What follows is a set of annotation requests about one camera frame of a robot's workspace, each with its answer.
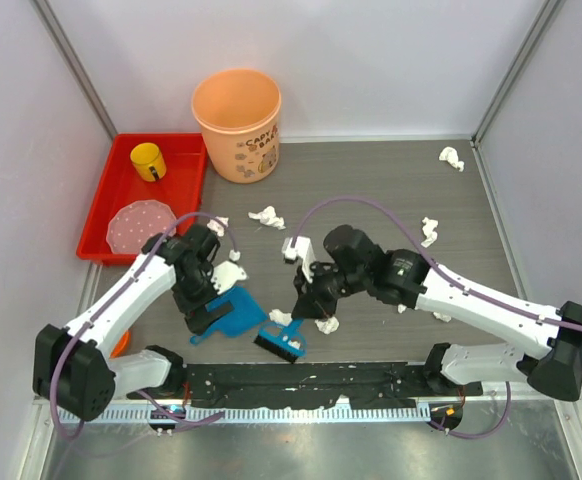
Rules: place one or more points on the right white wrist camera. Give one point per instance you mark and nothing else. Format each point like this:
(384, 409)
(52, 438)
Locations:
(300, 249)

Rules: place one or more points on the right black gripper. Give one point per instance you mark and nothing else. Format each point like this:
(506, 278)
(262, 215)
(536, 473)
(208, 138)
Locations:
(311, 301)

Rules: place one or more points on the orange plastic bowl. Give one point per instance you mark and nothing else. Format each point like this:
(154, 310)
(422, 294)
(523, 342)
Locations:
(121, 346)

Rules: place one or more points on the paper scrap under right arm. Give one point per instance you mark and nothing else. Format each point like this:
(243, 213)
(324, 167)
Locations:
(442, 317)

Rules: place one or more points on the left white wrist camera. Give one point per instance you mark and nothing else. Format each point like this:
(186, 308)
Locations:
(226, 275)

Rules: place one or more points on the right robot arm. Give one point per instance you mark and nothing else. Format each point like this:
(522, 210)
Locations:
(539, 344)

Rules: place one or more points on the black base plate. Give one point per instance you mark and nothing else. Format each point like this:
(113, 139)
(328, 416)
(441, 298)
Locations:
(300, 386)

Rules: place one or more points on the yellow mug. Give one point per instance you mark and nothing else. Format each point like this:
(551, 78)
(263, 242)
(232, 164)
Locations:
(148, 162)

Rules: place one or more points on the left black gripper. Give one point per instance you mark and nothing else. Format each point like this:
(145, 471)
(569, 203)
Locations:
(195, 313)

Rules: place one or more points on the red plastic tray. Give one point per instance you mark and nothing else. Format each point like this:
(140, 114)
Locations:
(119, 186)

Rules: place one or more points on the pink dotted plate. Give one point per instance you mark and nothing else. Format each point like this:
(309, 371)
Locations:
(134, 224)

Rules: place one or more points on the paper scrap far right corner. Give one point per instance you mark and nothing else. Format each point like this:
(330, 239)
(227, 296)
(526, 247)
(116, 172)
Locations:
(450, 156)

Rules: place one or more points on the blue plastic dustpan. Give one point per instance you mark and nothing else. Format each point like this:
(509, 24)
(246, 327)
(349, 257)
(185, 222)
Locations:
(232, 314)

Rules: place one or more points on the blue hand brush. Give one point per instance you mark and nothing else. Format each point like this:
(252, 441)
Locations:
(284, 341)

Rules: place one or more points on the orange plastic waste bin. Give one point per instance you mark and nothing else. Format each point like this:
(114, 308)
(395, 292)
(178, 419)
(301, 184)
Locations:
(238, 113)

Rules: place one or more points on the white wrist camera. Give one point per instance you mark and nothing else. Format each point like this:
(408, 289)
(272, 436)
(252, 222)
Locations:
(300, 249)
(226, 275)

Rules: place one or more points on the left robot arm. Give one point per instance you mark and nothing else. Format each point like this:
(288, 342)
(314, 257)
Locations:
(73, 365)

